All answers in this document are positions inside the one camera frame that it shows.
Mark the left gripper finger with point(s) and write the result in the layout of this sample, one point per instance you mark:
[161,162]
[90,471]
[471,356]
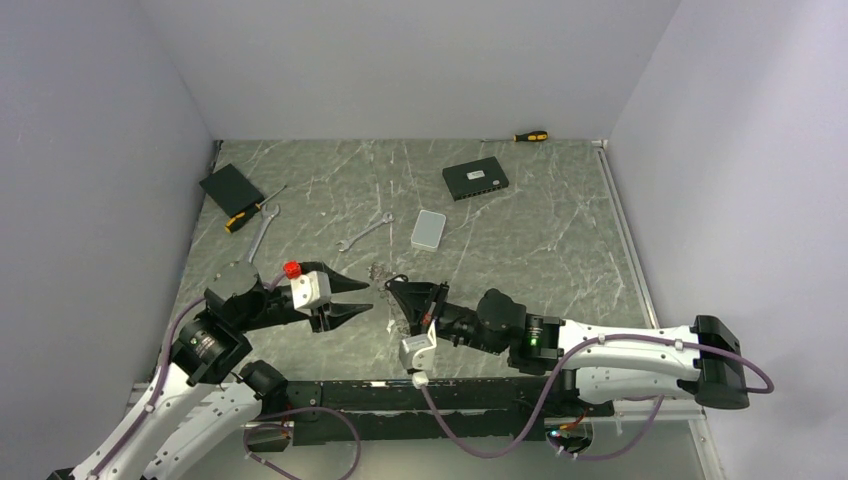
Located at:
[338,282]
[332,315]

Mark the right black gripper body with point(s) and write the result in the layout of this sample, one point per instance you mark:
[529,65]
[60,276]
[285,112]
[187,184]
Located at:
[455,322]

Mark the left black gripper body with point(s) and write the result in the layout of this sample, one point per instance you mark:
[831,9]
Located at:
[272,311]

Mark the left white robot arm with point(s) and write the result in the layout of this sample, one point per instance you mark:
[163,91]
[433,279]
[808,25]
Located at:
[203,388]

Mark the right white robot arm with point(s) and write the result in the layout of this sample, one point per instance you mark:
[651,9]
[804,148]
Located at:
[598,363]

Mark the grey plastic box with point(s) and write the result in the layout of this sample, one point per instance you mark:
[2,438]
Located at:
[428,230]

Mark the small silver wrench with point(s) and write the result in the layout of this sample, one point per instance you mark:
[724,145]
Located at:
[346,244]

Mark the yellow black screwdriver near box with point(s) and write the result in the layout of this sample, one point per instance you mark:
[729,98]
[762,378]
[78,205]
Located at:
[238,221]

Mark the large silver wrench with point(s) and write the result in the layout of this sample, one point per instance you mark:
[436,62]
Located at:
[268,214]

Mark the black flat box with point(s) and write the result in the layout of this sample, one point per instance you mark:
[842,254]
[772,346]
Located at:
[231,190]

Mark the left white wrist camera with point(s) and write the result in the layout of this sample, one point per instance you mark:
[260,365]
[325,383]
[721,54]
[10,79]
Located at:
[310,291]

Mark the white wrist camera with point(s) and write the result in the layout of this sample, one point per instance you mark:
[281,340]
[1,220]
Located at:
[310,291]
[417,355]

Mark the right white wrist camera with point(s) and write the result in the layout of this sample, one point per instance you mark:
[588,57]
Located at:
[417,355]

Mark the black network switch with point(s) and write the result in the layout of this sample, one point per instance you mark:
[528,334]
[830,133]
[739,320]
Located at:
[475,178]

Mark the yellow black screwdriver at wall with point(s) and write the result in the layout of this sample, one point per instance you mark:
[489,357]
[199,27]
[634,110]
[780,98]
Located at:
[528,137]

